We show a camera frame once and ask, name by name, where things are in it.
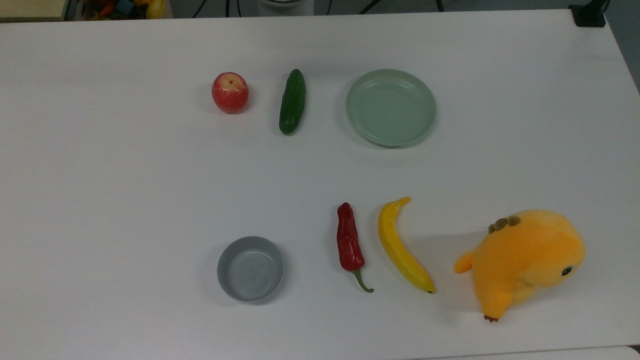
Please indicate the red apple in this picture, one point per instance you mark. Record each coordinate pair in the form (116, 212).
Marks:
(230, 95)

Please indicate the grey bowl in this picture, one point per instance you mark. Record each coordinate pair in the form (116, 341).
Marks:
(250, 269)

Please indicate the red chili pepper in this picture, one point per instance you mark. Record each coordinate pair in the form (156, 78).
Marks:
(348, 242)

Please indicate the green cucumber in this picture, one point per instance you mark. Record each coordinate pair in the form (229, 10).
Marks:
(292, 102)

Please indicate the pale green plate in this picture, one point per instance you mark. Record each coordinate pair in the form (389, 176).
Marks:
(391, 108)

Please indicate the yellow banana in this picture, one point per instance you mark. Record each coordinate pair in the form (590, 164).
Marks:
(397, 247)

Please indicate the orange plush toy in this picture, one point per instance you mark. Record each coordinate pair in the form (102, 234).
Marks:
(525, 257)

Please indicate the box of colourful toys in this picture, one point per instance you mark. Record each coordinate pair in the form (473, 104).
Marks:
(125, 8)

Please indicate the black table clamp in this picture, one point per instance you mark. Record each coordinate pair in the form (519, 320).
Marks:
(589, 15)

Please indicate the beige wooden cabinet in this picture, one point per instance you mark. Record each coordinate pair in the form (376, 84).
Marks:
(32, 9)

